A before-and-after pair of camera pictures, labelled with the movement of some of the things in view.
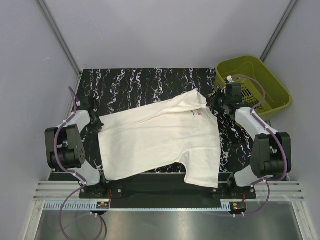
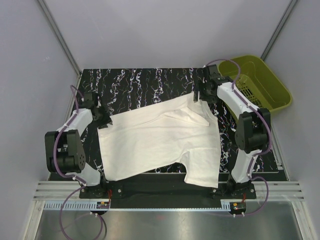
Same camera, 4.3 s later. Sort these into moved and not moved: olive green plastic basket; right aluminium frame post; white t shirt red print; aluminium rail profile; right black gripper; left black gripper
Moved: left black gripper; right black gripper
Not moved: right aluminium frame post; aluminium rail profile; white t shirt red print; olive green plastic basket
